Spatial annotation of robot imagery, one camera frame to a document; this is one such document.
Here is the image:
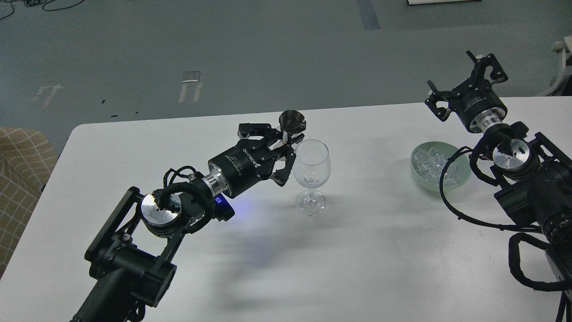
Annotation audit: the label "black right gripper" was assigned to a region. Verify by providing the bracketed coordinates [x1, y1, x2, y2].
[425, 51, 509, 134]

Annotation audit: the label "clear wine glass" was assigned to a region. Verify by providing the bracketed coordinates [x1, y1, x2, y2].
[293, 139, 331, 216]

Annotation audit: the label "green bowl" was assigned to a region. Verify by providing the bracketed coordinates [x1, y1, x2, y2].
[409, 141, 471, 192]

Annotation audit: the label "tan checkered cloth seat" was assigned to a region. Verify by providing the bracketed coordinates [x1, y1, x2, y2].
[0, 126, 58, 275]

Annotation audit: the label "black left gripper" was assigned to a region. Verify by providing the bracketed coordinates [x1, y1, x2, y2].
[208, 123, 296, 199]

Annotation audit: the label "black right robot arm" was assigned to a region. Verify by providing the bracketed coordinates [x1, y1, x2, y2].
[425, 51, 572, 322]

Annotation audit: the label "clear ice cubes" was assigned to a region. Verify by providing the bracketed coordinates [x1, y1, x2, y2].
[411, 146, 462, 191]

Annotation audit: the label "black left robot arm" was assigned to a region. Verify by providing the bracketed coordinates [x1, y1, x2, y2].
[71, 121, 306, 322]

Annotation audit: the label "steel double jigger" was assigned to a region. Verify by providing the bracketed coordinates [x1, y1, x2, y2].
[278, 110, 307, 144]

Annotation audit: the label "white board on floor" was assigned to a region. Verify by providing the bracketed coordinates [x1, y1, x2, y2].
[406, 0, 482, 6]

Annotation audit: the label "black floor cables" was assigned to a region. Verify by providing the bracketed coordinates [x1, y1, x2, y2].
[0, 0, 85, 20]

